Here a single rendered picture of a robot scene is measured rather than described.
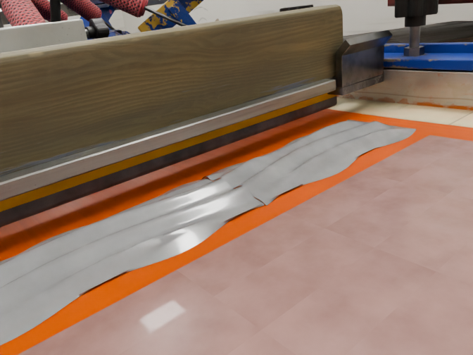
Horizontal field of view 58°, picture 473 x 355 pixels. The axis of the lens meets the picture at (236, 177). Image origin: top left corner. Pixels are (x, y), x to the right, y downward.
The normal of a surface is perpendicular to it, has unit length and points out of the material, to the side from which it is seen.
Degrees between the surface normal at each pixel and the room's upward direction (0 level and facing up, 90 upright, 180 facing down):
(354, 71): 90
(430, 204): 0
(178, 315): 0
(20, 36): 90
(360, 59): 90
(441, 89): 90
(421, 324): 0
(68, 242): 33
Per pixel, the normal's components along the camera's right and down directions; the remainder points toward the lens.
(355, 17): -0.76, 0.33
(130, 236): 0.20, -0.65
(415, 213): -0.11, -0.92
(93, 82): 0.64, 0.22
